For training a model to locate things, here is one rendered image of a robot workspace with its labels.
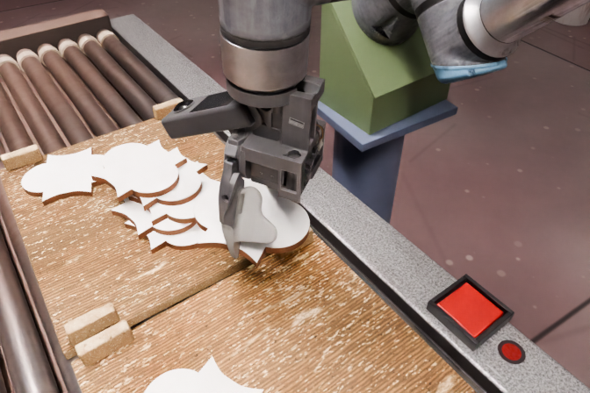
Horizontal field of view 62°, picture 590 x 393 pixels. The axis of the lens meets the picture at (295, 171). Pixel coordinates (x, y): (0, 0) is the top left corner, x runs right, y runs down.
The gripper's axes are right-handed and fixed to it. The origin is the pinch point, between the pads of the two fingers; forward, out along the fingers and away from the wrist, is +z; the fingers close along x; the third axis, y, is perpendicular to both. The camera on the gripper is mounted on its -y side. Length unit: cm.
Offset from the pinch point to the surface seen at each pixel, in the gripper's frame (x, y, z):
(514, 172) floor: 159, 56, 108
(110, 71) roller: 42, -57, 18
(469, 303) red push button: 6.3, 27.6, 11.0
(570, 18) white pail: 349, 85, 108
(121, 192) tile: 2.7, -21.9, 7.3
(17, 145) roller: 12, -54, 16
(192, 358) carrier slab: -13.6, -1.3, 11.1
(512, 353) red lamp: 1.8, 33.5, 11.8
